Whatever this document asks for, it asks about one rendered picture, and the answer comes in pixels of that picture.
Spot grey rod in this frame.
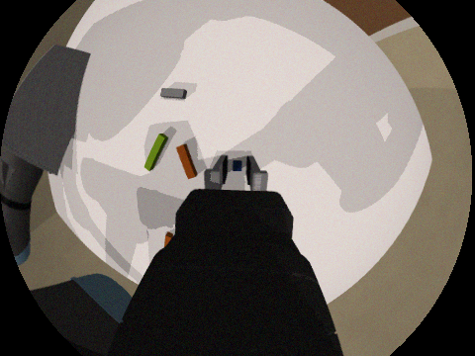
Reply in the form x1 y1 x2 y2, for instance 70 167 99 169
160 88 187 99

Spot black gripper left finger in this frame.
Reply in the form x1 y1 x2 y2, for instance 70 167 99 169
204 155 228 190

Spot lime green rod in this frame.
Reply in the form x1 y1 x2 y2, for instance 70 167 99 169
144 133 168 171

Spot orange rod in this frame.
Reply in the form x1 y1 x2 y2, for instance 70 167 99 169
176 144 198 179
164 232 173 247

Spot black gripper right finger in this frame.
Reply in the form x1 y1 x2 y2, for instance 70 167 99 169
246 156 268 191

